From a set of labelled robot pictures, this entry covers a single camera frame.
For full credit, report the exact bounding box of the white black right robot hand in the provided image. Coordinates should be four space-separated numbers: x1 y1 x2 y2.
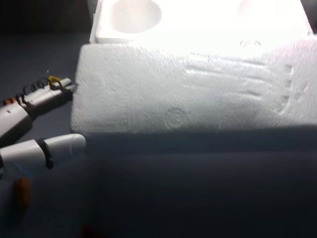
0 75 87 179

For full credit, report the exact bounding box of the white styrofoam block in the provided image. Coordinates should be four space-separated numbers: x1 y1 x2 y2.
69 37 317 152

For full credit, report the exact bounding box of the moulded styrofoam tray with hollows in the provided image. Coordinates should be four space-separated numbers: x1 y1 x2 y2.
89 0 317 47

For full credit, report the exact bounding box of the long orange toy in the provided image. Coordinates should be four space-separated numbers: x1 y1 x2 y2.
12 177 32 211

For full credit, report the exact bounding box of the red triangle block with holes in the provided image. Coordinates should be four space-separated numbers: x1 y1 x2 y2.
81 224 109 238

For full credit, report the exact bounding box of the grey table cloth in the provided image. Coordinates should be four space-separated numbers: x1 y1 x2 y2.
0 29 317 238

